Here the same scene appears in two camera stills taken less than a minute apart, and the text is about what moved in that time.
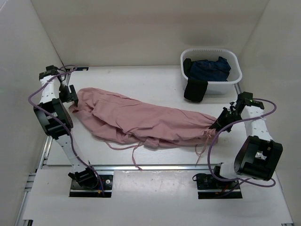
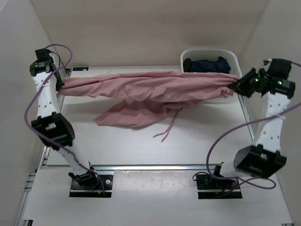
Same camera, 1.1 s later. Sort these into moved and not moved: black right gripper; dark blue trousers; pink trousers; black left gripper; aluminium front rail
Moved: black right gripper; pink trousers; black left gripper
Not moved: aluminium front rail; dark blue trousers
